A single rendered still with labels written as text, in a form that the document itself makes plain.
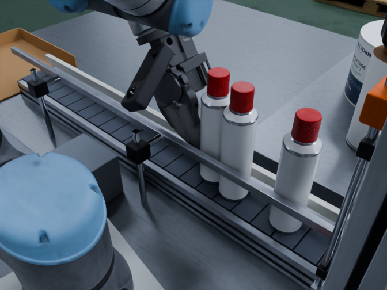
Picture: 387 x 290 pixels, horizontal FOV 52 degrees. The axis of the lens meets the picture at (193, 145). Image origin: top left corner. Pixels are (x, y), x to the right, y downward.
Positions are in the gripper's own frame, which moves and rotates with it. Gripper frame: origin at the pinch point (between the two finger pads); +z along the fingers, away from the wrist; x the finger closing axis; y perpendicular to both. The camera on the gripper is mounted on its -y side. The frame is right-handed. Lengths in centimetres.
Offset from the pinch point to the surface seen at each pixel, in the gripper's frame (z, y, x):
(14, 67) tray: -26, 1, 65
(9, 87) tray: -21, -5, 57
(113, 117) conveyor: -7.0, 0.5, 23.0
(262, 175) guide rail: 8.0, 3.9, -9.3
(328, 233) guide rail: 11.5, -4.0, -24.4
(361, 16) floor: 38, 329, 122
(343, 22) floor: 34, 307, 127
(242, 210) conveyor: 11.0, -2.2, -8.3
